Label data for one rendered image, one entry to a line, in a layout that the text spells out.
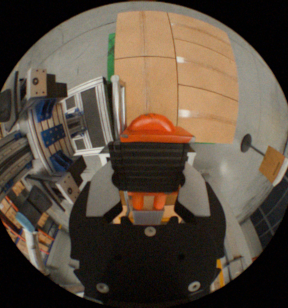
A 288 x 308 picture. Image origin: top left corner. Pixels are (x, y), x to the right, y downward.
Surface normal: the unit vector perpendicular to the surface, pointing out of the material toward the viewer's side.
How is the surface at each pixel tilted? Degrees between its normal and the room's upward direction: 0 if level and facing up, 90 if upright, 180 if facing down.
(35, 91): 90
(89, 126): 0
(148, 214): 0
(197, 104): 0
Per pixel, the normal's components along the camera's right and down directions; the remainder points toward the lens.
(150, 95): -0.04, 0.47
